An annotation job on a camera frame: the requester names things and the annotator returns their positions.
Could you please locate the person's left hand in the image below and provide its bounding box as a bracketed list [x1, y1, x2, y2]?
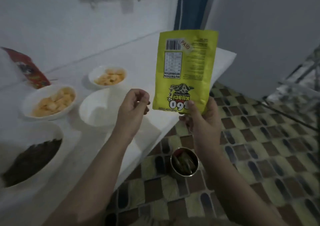
[112, 89, 150, 144]

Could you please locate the person's right hand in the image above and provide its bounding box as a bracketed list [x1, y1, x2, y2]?
[179, 96, 222, 156]

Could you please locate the large white bowl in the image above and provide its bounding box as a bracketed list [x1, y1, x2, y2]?
[0, 123, 64, 189]
[79, 88, 130, 128]

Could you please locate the pile of yellow crackers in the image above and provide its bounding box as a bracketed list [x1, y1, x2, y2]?
[94, 69, 125, 86]
[32, 88, 75, 118]

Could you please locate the small white bowl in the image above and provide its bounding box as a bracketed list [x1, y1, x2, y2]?
[21, 84, 77, 121]
[88, 65, 127, 89]

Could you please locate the small yellow-green snack bag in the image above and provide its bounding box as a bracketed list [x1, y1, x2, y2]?
[152, 30, 219, 115]

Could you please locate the pile of dark seeds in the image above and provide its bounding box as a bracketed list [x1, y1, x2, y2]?
[1, 138, 62, 188]

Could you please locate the red Nips candy packet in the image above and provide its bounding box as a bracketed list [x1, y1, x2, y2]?
[1, 47, 51, 90]

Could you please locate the person's right forearm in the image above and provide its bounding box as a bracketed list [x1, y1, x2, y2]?
[199, 153, 288, 226]

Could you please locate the person's left forearm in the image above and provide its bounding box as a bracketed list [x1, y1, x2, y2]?
[44, 134, 132, 226]

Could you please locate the black stand pole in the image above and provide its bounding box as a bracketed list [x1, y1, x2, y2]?
[257, 101, 320, 132]

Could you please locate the white metal frame rack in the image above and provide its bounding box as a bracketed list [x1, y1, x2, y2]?
[265, 46, 320, 109]

